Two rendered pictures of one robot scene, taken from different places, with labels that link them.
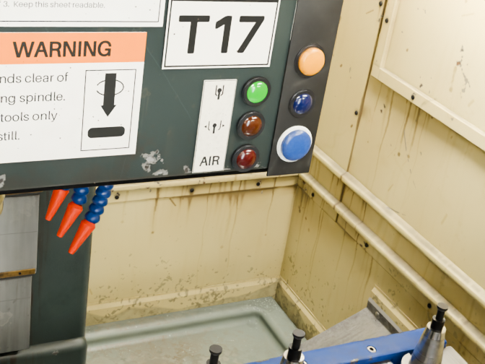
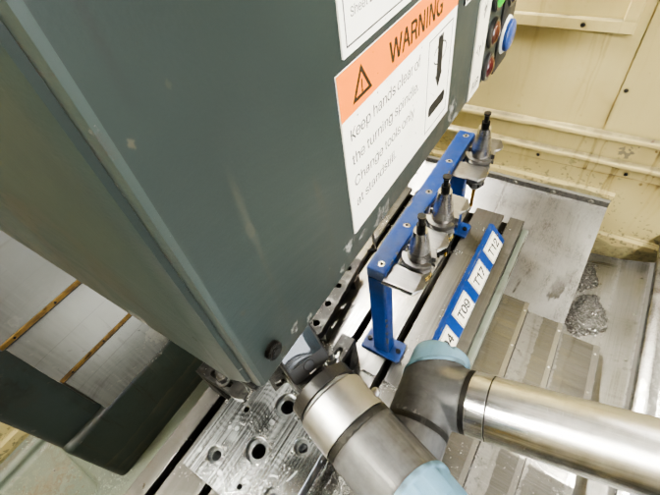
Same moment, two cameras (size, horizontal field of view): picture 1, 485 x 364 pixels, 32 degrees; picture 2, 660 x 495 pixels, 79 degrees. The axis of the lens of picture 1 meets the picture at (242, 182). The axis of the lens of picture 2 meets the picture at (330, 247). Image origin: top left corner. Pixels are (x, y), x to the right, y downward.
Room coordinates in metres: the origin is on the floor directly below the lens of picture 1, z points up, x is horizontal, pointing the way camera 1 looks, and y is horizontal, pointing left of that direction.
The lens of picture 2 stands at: (0.39, 0.30, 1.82)
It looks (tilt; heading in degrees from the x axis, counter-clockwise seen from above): 49 degrees down; 341
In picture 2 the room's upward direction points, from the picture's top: 11 degrees counter-clockwise
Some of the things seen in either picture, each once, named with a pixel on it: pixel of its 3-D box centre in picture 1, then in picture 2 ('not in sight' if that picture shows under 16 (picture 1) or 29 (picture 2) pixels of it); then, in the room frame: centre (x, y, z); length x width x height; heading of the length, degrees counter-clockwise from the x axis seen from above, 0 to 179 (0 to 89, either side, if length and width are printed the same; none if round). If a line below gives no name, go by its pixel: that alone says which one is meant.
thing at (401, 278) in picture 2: not in sight; (406, 280); (0.74, 0.05, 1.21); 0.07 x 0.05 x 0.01; 30
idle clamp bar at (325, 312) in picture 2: not in sight; (335, 301); (0.95, 0.12, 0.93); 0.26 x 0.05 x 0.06; 125
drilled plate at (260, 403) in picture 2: not in sight; (275, 430); (0.72, 0.38, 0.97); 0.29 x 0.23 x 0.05; 120
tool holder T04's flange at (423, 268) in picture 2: not in sight; (418, 258); (0.77, 0.00, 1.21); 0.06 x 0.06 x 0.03
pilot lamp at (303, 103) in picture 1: (302, 103); not in sight; (0.70, -0.04, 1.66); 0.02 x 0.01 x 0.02; 120
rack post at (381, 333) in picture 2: not in sight; (381, 314); (0.79, 0.07, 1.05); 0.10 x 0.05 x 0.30; 30
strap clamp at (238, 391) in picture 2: not in sight; (226, 384); (0.86, 0.44, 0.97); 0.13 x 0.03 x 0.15; 30
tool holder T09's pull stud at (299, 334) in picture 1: (296, 344); (446, 183); (0.83, -0.10, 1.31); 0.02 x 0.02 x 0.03
